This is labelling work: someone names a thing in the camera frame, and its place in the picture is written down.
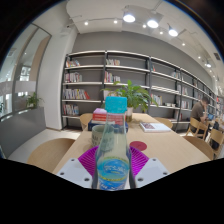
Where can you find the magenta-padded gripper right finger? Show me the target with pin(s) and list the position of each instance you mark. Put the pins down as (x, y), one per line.
(150, 170)

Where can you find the white book with red print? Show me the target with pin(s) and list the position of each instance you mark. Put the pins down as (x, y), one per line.
(154, 127)

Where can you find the small green window plant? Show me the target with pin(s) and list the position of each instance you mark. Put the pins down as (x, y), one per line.
(33, 100)

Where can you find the group of ceiling lights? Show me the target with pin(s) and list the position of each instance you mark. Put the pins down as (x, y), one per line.
(152, 23)

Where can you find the green potted plant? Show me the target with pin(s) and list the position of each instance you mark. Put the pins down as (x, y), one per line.
(136, 96)

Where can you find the flat round red coaster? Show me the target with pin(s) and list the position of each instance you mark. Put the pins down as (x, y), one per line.
(138, 145)

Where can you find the person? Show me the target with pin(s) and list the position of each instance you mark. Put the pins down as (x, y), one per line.
(198, 111)

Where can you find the pink book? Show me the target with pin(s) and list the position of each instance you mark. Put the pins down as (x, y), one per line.
(100, 111)

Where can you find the grey shelf unit with books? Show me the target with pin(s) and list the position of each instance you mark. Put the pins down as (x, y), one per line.
(90, 70)

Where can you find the clear bottle with blue cap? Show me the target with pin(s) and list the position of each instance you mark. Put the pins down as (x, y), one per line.
(113, 160)

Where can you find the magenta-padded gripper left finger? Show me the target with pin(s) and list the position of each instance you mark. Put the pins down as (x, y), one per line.
(75, 171)

